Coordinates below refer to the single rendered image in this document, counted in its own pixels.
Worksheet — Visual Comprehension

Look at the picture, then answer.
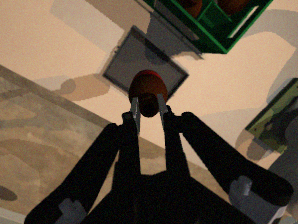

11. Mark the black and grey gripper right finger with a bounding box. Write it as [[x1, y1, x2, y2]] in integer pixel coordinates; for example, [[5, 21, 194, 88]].
[[157, 93, 294, 224]]

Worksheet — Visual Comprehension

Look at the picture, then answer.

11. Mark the dark green crate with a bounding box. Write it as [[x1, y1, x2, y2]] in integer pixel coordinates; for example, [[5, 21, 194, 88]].
[[143, 0, 263, 53]]

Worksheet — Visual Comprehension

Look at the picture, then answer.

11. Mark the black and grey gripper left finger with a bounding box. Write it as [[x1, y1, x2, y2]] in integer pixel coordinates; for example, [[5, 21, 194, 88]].
[[24, 97, 141, 224]]

